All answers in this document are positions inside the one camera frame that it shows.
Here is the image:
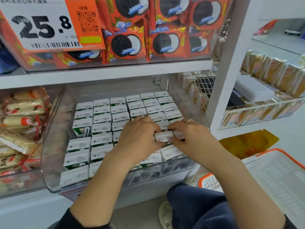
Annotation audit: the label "yellow orange snack packet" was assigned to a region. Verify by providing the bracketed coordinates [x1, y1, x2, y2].
[219, 129, 280, 160]

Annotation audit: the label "person's left forearm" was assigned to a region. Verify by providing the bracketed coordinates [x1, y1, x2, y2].
[55, 150, 139, 229]

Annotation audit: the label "person's blue jeans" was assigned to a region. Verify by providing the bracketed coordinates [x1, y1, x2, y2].
[47, 184, 241, 229]

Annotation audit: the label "white wire mesh divider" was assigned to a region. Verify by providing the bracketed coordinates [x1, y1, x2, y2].
[177, 70, 216, 116]

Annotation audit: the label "large white orange price tag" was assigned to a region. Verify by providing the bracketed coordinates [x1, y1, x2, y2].
[0, 0, 106, 53]

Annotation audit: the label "white flat box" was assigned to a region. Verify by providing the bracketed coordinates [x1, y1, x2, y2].
[234, 74, 276, 103]

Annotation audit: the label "rows of white juice cartons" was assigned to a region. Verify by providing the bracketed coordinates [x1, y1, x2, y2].
[59, 90, 187, 189]

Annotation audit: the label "person's left hand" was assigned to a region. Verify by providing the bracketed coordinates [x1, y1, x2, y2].
[113, 115, 166, 166]

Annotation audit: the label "pile of yellow wafer bars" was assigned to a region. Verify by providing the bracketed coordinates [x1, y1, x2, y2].
[0, 87, 51, 184]

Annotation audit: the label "stack of red cookie packets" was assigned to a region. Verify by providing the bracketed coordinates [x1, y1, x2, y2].
[0, 0, 235, 71]

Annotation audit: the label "clear plastic display bin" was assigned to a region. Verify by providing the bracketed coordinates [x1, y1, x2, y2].
[41, 76, 211, 194]
[0, 86, 65, 199]

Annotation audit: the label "person's right forearm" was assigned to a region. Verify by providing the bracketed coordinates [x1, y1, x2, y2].
[205, 148, 298, 229]

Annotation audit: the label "person's right white shoe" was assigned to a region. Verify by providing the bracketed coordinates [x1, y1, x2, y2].
[158, 200, 174, 229]

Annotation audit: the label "person's right hand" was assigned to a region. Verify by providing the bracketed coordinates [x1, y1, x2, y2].
[167, 119, 226, 161]

